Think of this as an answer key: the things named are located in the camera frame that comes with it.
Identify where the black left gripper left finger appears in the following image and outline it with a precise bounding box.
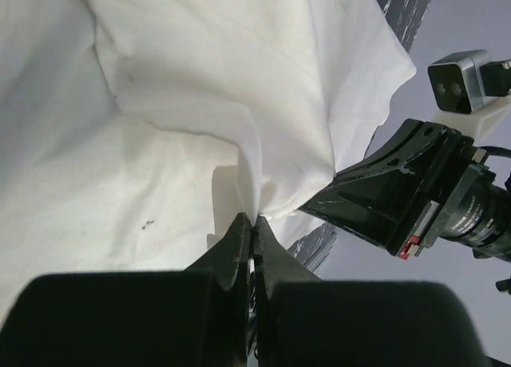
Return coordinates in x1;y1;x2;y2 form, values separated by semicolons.
1;213;252;366

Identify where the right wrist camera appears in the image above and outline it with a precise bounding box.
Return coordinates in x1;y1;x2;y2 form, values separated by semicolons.
426;50;511;139

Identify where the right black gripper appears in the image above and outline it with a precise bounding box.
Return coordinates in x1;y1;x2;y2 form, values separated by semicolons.
299;119;510;262

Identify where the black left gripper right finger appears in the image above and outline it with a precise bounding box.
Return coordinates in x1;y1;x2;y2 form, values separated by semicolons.
252;218;489;366

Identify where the cream white t shirt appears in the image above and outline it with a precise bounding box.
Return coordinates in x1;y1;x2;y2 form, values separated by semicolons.
0;0;418;273

